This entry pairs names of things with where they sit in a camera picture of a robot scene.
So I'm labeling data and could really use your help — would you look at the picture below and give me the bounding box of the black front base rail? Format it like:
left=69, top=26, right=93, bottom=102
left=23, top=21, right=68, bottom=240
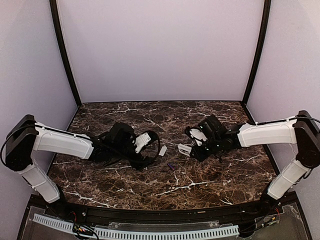
left=42, top=200, right=281, bottom=225

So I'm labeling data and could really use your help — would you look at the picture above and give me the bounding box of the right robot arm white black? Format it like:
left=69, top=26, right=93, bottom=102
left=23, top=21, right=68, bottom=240
left=185, top=110, right=320, bottom=200

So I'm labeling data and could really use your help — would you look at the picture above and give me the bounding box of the left black frame post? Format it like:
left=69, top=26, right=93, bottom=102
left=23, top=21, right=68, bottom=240
left=49, top=0, right=82, bottom=108

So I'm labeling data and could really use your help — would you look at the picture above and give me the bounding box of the right black frame post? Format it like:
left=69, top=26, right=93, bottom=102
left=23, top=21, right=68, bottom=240
left=241, top=0, right=272, bottom=107

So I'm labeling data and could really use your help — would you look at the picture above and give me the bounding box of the black frame post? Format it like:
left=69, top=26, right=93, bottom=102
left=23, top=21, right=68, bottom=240
left=49, top=0, right=82, bottom=108
left=241, top=0, right=272, bottom=107

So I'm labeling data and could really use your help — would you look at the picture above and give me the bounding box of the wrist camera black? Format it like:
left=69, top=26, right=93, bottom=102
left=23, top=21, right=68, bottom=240
left=198, top=114, right=228, bottom=140
left=108, top=122, right=136, bottom=145

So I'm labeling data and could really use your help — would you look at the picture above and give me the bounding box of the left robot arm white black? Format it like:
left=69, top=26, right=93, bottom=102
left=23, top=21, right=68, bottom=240
left=0, top=114, right=160, bottom=204

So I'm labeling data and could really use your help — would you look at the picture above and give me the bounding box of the left camera black cable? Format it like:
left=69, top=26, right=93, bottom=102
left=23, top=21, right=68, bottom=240
left=139, top=129, right=161, bottom=166

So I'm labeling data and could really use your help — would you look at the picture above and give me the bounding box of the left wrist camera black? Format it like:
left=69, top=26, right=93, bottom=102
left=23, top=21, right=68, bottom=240
left=108, top=122, right=136, bottom=145

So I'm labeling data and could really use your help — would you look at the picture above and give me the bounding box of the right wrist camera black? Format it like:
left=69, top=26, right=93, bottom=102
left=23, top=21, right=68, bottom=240
left=198, top=114, right=228, bottom=140

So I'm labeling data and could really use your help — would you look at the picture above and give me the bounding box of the white slotted cable duct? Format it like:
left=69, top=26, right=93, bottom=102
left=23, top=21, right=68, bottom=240
left=32, top=213, right=240, bottom=240

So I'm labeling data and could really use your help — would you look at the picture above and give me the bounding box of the white battery cover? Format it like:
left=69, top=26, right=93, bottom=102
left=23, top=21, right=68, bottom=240
left=158, top=145, right=168, bottom=157

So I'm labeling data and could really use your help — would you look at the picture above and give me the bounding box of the white remote control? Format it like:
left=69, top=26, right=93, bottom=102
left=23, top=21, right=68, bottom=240
left=177, top=143, right=192, bottom=157

